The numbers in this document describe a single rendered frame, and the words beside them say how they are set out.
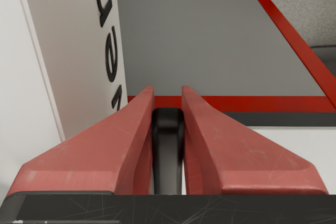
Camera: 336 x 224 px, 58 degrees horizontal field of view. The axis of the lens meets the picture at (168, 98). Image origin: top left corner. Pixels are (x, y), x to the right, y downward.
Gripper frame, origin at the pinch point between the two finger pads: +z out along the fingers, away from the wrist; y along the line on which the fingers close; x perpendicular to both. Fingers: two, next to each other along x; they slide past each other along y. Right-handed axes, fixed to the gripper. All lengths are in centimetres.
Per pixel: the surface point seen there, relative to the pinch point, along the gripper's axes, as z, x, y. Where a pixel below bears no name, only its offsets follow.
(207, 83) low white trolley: 24.0, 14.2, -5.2
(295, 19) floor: 89, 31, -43
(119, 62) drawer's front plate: 6.3, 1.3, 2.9
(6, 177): 6.0, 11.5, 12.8
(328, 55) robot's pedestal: 87, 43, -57
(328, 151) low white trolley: 13.2, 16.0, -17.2
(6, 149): 6.0, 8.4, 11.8
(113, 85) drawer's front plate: 3.9, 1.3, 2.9
